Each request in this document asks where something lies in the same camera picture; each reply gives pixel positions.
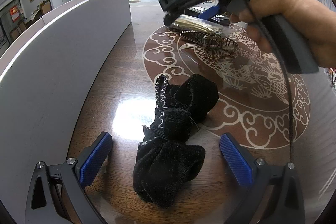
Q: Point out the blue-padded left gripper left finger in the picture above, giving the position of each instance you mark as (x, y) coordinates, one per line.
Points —
(44, 200)

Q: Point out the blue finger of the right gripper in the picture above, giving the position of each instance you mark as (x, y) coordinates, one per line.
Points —
(209, 13)

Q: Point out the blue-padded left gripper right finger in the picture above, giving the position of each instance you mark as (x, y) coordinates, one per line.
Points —
(285, 204)

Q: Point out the bag of bamboo sticks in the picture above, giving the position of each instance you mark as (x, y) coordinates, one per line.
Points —
(190, 23)

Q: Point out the gold pearl hair claw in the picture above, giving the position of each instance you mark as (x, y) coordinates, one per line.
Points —
(214, 46)

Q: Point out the black velvet scrunchie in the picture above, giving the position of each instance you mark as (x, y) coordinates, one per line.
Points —
(164, 161)

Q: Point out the person right hand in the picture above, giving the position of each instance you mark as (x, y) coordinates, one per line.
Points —
(309, 17)

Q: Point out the black rectangular box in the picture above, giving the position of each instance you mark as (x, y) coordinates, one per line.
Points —
(222, 18)

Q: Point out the white storage bin wall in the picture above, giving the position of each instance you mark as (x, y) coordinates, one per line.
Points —
(46, 75)

